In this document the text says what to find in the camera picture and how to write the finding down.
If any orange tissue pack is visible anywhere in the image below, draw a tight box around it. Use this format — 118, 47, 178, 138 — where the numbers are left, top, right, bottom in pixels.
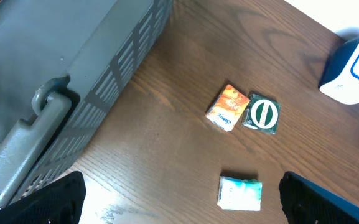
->
205, 84, 250, 132

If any dark grey plastic basket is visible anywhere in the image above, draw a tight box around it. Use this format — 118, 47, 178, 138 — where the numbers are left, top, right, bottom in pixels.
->
0, 0, 174, 206

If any grey basket handle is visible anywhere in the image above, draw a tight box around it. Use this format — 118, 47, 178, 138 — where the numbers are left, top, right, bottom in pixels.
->
0, 85, 72, 208

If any white barcode scanner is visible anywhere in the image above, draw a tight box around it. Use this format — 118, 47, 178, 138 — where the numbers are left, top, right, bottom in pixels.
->
319, 37, 359, 105

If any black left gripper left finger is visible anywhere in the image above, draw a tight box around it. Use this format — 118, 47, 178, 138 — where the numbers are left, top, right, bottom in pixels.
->
0, 171, 86, 224

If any green tissue pack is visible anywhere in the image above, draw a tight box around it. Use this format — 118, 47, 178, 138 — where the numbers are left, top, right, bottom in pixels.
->
217, 176, 263, 212

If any round green white item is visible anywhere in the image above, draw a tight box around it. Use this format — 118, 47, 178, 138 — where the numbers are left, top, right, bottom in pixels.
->
241, 94, 281, 134

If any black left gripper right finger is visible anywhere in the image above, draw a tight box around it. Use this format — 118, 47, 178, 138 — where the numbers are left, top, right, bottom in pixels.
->
279, 171, 359, 224

